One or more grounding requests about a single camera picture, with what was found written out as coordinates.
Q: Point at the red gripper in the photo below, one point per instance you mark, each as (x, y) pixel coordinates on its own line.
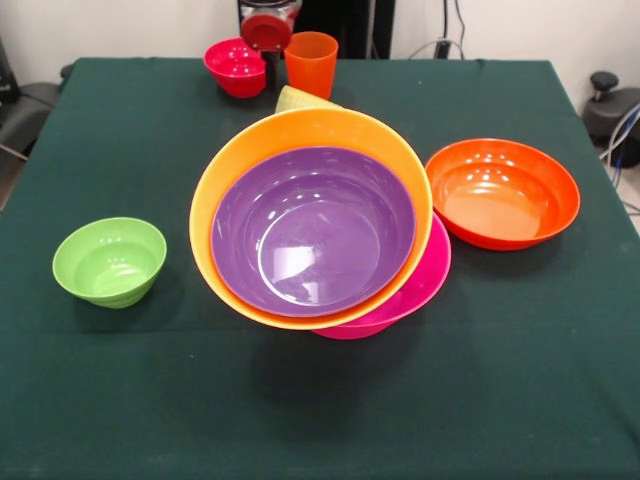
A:
(266, 32)

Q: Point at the yellow cup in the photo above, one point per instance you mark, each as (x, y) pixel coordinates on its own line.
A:
(297, 99)

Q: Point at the red bowl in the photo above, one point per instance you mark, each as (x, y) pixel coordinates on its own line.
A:
(232, 67)

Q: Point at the yellow bowl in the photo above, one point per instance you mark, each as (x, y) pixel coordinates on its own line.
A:
(220, 170)

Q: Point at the purple bowl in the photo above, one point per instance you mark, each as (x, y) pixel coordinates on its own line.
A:
(320, 235)

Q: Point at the pink bowl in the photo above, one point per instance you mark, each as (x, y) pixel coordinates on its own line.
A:
(430, 280)

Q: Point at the orange cup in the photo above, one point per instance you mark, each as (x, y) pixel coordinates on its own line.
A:
(312, 65)

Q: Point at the dark grey chair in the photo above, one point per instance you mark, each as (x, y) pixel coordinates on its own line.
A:
(30, 110)

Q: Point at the small green bowl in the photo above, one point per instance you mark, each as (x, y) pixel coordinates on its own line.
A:
(110, 265)

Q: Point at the orange bowl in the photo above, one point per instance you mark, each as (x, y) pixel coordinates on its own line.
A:
(500, 195)

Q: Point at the dark green tablecloth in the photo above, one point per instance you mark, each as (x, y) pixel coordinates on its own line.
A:
(150, 375)

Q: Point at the black round equipment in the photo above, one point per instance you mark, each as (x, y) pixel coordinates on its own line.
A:
(607, 110)

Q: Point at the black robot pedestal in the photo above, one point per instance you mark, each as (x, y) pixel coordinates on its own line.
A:
(350, 17)

